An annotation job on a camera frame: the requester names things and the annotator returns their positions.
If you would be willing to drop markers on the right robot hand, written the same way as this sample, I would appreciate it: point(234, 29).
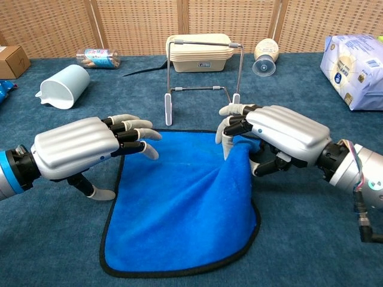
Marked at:
point(287, 131)

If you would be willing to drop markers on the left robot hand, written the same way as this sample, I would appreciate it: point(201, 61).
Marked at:
point(74, 143)

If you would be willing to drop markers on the blue microfiber cloth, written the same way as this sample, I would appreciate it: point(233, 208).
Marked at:
point(179, 209)

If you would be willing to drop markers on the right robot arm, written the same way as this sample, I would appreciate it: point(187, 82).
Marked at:
point(353, 173)

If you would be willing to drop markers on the silver metal rack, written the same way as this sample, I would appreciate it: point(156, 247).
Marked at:
point(169, 110)

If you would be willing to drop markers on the white plastic pitcher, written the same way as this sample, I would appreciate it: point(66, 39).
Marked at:
point(68, 80)

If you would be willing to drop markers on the mayonnaise squeeze bottle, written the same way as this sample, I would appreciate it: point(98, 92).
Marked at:
point(266, 49)

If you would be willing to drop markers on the blue snack bag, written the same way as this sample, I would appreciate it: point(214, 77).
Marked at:
point(4, 89)

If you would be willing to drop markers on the clear jar with blue label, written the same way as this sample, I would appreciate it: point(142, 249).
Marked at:
point(98, 58)

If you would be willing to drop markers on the white and blue tissue pack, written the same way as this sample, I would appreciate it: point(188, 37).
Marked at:
point(350, 68)

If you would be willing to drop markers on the teal table cloth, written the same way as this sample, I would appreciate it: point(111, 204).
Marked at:
point(60, 239)

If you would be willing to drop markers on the brown cardboard box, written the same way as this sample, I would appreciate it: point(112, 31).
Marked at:
point(12, 62)

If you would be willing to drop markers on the cream lunch box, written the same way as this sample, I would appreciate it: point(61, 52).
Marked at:
point(194, 64)

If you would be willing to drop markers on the woven folding screen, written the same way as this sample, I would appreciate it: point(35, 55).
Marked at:
point(134, 27)

